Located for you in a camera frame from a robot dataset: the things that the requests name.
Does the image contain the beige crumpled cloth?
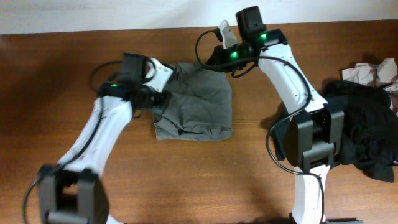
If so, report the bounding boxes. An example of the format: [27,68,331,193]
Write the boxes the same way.
[341,58,397,115]

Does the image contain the black camera cable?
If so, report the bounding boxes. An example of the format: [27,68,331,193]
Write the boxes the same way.
[195,28,326,224]
[21,58,158,224]

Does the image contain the right black camera cable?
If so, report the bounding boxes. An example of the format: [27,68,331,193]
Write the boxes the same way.
[195,28,326,224]

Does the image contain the black garment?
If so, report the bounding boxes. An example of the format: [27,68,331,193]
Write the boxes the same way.
[270,80,398,184]

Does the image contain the left black camera cable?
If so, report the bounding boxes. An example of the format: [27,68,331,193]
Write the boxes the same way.
[21,58,158,224]

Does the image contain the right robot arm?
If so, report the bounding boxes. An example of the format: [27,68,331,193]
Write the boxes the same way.
[201,6,345,223]

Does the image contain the grey shorts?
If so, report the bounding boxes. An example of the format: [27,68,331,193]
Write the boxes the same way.
[153,63,233,141]

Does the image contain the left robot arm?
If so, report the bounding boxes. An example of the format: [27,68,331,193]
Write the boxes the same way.
[35,53,175,223]

